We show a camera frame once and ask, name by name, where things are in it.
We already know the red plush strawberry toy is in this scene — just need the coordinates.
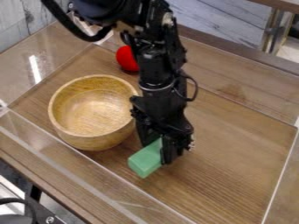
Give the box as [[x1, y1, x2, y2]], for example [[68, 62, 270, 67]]
[[116, 45, 138, 72]]

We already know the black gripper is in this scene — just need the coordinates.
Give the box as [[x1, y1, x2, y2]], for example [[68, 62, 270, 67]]
[[129, 78, 193, 165]]

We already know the clear acrylic front panel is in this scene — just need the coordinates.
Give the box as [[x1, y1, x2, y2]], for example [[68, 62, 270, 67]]
[[0, 102, 194, 224]]

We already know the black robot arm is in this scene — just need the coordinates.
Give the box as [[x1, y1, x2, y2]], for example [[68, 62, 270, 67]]
[[39, 0, 194, 165]]

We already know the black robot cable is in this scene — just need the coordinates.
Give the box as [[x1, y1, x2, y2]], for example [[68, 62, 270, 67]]
[[173, 73, 198, 102]]

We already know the clear acrylic corner bracket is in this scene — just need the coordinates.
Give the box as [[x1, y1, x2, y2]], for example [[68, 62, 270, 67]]
[[72, 15, 113, 46]]

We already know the green rectangular block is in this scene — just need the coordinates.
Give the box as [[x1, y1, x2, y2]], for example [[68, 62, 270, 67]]
[[126, 138, 162, 179]]

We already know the background metal table leg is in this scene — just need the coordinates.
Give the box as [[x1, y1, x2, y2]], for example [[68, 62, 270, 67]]
[[261, 9, 293, 54]]

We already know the brown wooden bowl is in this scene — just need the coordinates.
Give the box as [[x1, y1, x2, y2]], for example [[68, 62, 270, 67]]
[[47, 74, 137, 151]]

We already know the black metal table frame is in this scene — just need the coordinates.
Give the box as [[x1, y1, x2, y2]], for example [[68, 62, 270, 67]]
[[0, 186, 69, 224]]

